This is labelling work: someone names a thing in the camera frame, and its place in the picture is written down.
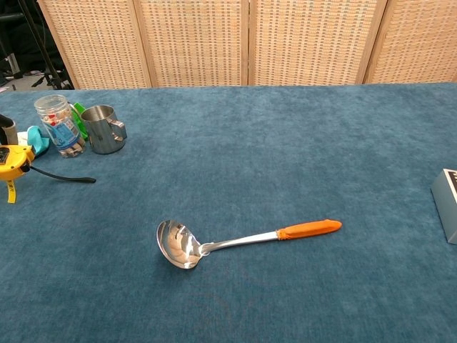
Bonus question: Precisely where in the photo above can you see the orange-handled steel ladle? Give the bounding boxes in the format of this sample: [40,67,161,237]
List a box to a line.
[156,218,343,270]

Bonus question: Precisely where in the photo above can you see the green plastic basket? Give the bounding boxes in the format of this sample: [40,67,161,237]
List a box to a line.
[69,101,89,141]

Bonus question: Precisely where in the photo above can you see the stainless steel mug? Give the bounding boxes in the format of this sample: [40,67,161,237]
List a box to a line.
[80,104,129,155]

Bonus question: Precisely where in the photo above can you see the black office chair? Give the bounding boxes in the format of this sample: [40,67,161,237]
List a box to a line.
[0,0,67,86]

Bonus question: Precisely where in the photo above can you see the teal and white cloth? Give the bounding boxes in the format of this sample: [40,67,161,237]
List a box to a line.
[16,125,51,157]

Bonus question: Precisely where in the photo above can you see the wood rattan folding screen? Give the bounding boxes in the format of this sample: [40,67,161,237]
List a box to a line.
[37,0,457,90]

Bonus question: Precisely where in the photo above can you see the black tripod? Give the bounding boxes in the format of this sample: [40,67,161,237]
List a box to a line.
[17,0,74,90]

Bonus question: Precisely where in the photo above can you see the yellow tape measure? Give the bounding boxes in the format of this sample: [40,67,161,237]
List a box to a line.
[0,144,96,204]

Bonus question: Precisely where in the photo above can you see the blue table cloth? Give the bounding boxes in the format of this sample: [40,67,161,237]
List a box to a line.
[0,82,457,343]

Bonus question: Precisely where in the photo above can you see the grey white printed box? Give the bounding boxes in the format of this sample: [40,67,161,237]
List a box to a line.
[430,168,457,246]

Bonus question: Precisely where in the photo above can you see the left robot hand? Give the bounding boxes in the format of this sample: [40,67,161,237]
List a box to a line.
[0,114,17,146]

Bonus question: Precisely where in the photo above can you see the clear plastic jar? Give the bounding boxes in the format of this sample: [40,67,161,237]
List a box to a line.
[34,94,87,159]

